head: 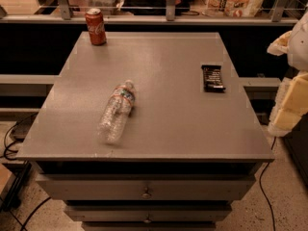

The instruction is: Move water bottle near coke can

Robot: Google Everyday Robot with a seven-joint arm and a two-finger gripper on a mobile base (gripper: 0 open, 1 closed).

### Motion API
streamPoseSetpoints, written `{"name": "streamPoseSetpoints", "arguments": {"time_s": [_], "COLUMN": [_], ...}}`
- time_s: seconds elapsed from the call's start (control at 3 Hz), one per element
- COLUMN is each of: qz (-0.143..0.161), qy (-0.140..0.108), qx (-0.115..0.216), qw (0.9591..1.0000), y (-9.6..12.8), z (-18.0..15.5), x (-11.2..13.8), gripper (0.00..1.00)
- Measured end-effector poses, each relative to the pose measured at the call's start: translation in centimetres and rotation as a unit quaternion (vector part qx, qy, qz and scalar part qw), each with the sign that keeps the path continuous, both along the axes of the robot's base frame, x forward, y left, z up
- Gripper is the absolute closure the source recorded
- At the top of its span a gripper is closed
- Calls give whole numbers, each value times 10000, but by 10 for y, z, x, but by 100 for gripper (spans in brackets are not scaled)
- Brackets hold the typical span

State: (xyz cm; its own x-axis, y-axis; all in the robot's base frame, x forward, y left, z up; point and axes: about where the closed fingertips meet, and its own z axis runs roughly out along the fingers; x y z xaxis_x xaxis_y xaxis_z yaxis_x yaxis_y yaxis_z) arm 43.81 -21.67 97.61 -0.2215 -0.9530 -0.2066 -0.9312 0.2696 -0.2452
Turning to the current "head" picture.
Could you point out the clear plastic water bottle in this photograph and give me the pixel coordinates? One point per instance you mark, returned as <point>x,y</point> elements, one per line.
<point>119,106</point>

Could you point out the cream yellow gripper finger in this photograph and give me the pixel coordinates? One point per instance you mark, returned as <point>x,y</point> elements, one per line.
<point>291,104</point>

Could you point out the red coke can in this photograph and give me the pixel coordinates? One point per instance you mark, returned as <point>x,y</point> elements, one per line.
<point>95,24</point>

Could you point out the grey drawer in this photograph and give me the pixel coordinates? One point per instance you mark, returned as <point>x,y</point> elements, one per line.
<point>148,213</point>
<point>69,187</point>

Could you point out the black snack bar wrapper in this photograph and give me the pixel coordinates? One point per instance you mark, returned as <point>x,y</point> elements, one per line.
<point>212,80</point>

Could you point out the black bag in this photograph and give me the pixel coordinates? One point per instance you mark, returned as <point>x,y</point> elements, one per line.
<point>154,7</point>

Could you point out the top grey drawer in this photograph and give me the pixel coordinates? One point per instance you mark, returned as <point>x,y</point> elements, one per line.
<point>69,187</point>

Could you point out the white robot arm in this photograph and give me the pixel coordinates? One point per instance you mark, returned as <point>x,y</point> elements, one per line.
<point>295,45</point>

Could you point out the grey drawer cabinet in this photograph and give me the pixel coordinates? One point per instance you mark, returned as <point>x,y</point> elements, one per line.
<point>176,129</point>

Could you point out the metal railing shelf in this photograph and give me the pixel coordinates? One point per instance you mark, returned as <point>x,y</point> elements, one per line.
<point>273,12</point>

